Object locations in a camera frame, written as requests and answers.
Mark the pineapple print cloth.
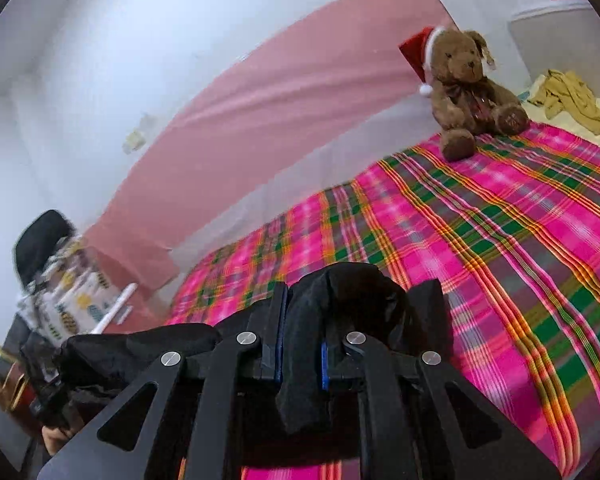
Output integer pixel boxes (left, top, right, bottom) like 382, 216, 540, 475
15, 232, 123, 348

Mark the brown teddy bear santa hat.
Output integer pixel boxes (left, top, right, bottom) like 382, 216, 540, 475
399, 25, 531, 162

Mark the white rod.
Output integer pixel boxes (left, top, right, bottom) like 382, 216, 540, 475
89, 282, 140, 336

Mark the brown wooden object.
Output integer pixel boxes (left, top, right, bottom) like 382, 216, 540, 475
0, 342, 33, 413

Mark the person's left hand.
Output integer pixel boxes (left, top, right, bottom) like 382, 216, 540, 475
41, 425, 77, 457

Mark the white headboard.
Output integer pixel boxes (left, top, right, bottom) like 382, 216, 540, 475
509, 0, 600, 83

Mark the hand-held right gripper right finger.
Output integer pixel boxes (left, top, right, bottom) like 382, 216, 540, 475
321, 330, 563, 480

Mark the pink plaid blanket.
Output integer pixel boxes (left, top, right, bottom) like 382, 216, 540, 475
162, 125, 600, 480

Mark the black puffer jacket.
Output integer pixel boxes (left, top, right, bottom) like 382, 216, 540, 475
22, 261, 454, 480

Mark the wall light switch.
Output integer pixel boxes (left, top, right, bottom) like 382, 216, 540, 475
122, 130, 147, 155

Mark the black cushion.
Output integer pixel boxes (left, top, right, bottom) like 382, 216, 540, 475
12, 209, 78, 286

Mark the yellow crumpled cloth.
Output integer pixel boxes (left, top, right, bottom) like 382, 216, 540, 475
527, 69, 600, 137

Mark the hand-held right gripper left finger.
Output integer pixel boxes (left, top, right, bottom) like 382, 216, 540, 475
37, 282, 288, 480

